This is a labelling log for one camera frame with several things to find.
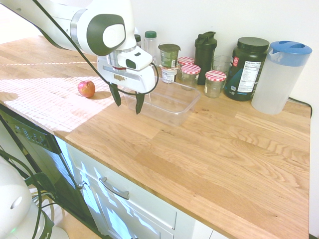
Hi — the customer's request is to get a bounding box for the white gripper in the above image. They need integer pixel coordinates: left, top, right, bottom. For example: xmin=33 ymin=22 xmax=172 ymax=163
xmin=96 ymin=55 xmax=157 ymax=116

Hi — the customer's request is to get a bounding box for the red apple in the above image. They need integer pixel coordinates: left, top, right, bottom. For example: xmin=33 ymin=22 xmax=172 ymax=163
xmin=77 ymin=80 xmax=96 ymax=99

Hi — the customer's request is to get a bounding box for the clear plastic container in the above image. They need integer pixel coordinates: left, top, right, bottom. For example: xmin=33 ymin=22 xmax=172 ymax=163
xmin=123 ymin=75 xmax=202 ymax=127

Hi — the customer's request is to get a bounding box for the clear bottle green cap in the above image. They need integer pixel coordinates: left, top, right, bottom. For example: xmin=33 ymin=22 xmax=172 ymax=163
xmin=144 ymin=30 xmax=159 ymax=66

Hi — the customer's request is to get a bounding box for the green yogurt cup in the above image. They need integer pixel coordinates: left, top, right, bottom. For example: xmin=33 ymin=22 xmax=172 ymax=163
xmin=158 ymin=43 xmax=181 ymax=69

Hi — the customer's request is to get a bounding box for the glass jar checkered lid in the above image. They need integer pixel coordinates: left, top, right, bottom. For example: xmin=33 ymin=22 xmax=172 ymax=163
xmin=180 ymin=64 xmax=201 ymax=88
xmin=177 ymin=56 xmax=195 ymax=81
xmin=204 ymin=70 xmax=227 ymax=99

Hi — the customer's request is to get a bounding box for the black shaker bottle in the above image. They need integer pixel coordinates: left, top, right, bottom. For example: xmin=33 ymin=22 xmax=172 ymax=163
xmin=194 ymin=31 xmax=217 ymax=86

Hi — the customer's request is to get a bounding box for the white cabinet drawer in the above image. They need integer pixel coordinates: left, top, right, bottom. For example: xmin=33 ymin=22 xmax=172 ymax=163
xmin=65 ymin=143 xmax=178 ymax=231

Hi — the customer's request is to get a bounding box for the black dishwasher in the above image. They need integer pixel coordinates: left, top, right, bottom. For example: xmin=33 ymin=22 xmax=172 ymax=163
xmin=0 ymin=104 xmax=101 ymax=236

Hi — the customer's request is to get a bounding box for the clear glass tumbler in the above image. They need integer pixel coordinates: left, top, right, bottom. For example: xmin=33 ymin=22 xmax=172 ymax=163
xmin=211 ymin=55 xmax=233 ymax=76

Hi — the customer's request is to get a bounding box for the black protein powder tub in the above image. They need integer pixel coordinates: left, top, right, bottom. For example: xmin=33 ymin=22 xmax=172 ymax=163
xmin=223 ymin=36 xmax=271 ymax=102

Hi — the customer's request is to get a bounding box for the white cabinet door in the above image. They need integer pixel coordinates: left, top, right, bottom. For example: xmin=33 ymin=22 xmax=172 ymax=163
xmin=79 ymin=169 xmax=175 ymax=239

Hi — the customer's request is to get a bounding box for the white pitcher blue lid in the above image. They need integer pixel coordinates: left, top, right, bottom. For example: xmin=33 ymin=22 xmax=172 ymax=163
xmin=251 ymin=40 xmax=313 ymax=116

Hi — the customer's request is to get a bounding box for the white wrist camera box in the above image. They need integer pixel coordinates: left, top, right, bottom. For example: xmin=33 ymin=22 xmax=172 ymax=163
xmin=116 ymin=46 xmax=154 ymax=71

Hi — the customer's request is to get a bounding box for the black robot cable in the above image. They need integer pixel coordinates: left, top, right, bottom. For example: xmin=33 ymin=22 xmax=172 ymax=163
xmin=31 ymin=0 xmax=160 ymax=96

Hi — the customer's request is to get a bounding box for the silver drawer handle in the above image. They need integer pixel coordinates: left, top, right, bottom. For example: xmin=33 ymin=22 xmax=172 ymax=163
xmin=98 ymin=176 xmax=131 ymax=201

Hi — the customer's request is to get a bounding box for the dark cable bundle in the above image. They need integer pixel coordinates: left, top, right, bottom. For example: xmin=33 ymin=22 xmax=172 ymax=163
xmin=0 ymin=146 xmax=66 ymax=239

